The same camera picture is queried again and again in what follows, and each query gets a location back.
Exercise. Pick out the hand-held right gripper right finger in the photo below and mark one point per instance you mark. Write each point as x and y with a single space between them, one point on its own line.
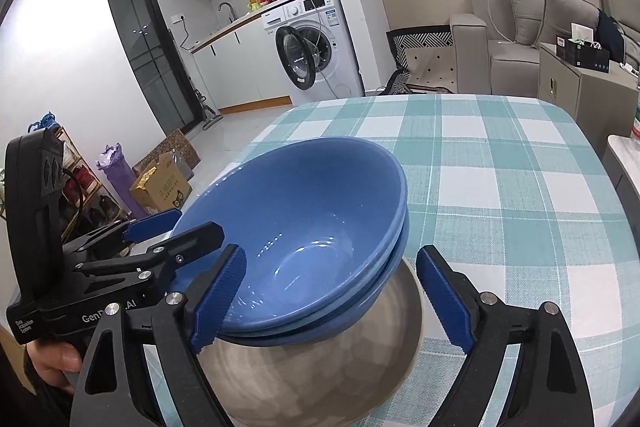
445 302

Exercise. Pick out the dark glass door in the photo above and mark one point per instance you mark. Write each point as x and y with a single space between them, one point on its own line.
145 52

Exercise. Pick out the white kitchen counter cabinet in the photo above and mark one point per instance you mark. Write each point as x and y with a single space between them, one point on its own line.
235 67

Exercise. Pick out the person's left hand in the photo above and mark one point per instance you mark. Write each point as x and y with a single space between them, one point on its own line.
52 364

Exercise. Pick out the yellow oil bottle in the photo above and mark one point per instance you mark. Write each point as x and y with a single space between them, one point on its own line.
255 3

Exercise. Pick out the upright vacuum cleaner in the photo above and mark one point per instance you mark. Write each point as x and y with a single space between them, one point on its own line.
210 114

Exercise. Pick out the black and white patterned mat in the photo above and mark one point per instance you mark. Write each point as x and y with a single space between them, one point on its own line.
425 62

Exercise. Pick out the shoe rack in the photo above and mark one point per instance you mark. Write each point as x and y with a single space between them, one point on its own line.
85 192

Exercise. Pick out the white washing machine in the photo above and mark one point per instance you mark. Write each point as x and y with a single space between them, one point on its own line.
335 57

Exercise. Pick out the purple bag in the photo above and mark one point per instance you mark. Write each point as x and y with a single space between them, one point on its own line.
117 182

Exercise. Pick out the black bag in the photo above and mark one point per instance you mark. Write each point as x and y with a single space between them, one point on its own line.
610 37

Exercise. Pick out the grey nightstand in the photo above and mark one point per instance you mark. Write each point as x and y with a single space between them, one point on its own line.
585 97

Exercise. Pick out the patterned brown board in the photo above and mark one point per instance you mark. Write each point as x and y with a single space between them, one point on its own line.
180 147

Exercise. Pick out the blue ceramic bowl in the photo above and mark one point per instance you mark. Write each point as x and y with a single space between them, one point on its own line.
370 302
300 207
406 229

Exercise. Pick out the white side table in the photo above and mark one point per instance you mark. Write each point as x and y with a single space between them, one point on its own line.
625 167

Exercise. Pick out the small white box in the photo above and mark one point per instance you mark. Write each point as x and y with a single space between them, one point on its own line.
582 32

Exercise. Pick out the brown cardboard box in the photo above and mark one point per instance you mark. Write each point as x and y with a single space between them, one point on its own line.
160 187

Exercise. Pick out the black cardboard box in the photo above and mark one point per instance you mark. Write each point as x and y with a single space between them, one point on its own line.
582 54

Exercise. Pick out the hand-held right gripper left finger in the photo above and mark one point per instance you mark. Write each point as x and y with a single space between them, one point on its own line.
220 302

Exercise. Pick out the cream round plate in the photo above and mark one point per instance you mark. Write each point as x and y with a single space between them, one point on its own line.
325 382

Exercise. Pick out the grey sofa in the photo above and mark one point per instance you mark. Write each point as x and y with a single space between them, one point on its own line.
510 67

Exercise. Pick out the grey sofa cushion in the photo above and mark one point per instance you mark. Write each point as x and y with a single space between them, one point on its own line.
570 12
525 12

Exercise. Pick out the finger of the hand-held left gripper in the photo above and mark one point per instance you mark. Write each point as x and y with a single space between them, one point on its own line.
150 226
180 247

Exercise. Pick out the white wall outlet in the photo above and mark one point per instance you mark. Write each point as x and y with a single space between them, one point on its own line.
177 18

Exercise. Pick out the kitchen faucet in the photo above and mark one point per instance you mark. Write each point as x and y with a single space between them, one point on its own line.
227 9

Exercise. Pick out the teal checked tablecloth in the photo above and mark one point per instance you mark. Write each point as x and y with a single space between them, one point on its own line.
500 207

